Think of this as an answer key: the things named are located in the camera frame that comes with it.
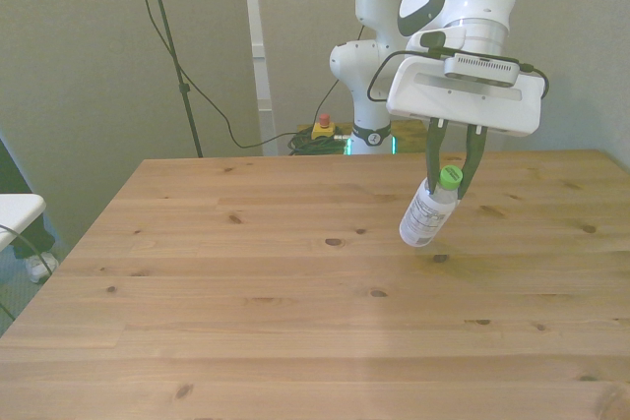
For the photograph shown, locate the long black tripod cable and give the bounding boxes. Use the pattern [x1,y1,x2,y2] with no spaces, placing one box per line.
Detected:
[125,0,342,150]

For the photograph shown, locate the coiled green black cables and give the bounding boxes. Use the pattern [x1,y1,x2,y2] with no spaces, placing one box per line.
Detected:
[287,130,353,157]

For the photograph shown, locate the black cable by side table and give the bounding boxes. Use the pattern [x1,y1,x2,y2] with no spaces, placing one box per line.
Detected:
[0,223,53,324]

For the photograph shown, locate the dark trouser leg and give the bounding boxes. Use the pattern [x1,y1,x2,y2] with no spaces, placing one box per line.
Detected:
[0,137,57,261]

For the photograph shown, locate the white bottle with green cap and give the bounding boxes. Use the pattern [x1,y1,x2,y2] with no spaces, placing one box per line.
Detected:
[398,164,465,249]

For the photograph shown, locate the yellow emergency stop box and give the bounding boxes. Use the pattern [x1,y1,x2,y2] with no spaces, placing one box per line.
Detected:
[310,113,338,142]

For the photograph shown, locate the white sneaker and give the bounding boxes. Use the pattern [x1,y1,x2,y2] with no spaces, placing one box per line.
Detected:
[24,251,61,285]

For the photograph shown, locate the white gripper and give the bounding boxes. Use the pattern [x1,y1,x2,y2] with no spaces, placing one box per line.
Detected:
[386,29,544,203]

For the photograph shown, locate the white side table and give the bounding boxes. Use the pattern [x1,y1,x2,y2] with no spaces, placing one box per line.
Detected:
[0,193,48,255]

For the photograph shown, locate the black tripod pole stand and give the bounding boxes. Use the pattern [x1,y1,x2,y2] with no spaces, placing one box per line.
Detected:
[120,0,205,158]

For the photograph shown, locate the white vertical board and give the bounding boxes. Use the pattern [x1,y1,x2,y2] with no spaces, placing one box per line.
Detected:
[240,0,278,156]

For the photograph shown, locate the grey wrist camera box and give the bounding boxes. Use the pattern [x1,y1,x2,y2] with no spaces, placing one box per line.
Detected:
[444,52,520,89]

